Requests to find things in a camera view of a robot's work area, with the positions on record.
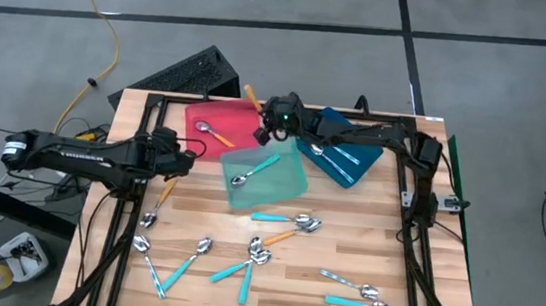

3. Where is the teal translucent plastic bin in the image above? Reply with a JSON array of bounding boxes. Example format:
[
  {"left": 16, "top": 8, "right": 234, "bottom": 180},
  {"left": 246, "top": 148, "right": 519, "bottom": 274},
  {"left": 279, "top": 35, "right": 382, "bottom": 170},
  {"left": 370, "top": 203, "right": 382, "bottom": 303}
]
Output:
[{"left": 215, "top": 130, "right": 314, "bottom": 217}]

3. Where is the pink translucent plastic bin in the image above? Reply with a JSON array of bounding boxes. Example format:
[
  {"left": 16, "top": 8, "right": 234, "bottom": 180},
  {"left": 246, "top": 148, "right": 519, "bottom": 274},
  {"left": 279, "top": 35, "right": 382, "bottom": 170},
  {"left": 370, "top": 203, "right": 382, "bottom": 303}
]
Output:
[{"left": 180, "top": 93, "right": 267, "bottom": 167}]

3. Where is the dark blue plastic bin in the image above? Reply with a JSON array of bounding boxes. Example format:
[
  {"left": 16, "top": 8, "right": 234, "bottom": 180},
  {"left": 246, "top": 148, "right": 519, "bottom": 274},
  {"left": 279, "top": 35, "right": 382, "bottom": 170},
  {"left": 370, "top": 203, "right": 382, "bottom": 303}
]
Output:
[{"left": 292, "top": 103, "right": 388, "bottom": 193}]

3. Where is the yellow extension cable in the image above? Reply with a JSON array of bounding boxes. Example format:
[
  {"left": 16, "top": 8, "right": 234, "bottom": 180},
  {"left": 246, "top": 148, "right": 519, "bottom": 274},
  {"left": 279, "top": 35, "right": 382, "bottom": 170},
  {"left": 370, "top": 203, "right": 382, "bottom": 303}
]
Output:
[{"left": 43, "top": 0, "right": 127, "bottom": 142}]

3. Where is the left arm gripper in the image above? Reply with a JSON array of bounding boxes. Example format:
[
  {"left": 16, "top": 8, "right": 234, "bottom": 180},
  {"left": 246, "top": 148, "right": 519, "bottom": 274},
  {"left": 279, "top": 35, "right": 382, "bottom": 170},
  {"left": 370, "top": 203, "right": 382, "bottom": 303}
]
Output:
[{"left": 144, "top": 128, "right": 201, "bottom": 185}]

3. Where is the white-teal patterned-handle spoon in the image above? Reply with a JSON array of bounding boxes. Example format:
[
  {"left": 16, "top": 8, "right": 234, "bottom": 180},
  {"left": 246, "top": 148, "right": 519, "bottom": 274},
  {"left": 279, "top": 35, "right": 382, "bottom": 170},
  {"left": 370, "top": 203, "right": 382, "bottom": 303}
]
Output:
[
  {"left": 307, "top": 144, "right": 359, "bottom": 186},
  {"left": 330, "top": 145, "right": 364, "bottom": 167},
  {"left": 127, "top": 233, "right": 173, "bottom": 300},
  {"left": 317, "top": 268, "right": 383, "bottom": 301}
]

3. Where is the grey metal mounting plate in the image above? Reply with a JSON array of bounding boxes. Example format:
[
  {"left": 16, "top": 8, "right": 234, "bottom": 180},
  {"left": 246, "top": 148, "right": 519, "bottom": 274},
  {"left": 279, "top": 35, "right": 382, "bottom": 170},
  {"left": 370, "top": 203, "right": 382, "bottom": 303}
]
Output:
[{"left": 399, "top": 189, "right": 465, "bottom": 213}]

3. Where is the white tray of small parts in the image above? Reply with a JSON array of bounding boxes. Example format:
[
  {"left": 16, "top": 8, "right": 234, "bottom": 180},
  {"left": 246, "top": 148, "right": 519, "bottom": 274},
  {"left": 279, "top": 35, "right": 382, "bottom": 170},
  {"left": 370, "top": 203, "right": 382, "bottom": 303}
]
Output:
[{"left": 0, "top": 228, "right": 54, "bottom": 287}]

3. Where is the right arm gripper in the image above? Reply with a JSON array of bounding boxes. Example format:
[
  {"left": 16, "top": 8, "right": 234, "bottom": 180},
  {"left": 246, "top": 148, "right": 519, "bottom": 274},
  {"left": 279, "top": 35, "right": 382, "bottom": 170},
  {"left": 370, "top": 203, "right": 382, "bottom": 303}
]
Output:
[{"left": 253, "top": 89, "right": 310, "bottom": 145}]

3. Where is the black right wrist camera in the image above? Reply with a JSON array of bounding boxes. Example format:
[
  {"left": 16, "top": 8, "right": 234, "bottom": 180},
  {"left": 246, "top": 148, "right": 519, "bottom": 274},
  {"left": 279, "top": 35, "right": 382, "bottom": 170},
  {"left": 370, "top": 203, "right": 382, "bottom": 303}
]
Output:
[{"left": 252, "top": 126, "right": 273, "bottom": 148}]

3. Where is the yellow tape roll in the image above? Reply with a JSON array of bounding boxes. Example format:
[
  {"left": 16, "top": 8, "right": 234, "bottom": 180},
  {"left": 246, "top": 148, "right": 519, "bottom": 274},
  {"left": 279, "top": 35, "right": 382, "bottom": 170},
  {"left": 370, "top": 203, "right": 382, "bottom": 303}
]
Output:
[{"left": 0, "top": 263, "right": 16, "bottom": 294}]

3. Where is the black curved clamp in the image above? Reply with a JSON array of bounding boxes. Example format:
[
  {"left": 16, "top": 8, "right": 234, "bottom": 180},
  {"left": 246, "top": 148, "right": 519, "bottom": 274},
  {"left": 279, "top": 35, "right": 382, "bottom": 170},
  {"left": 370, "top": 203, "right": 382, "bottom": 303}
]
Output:
[{"left": 353, "top": 94, "right": 374, "bottom": 118}]

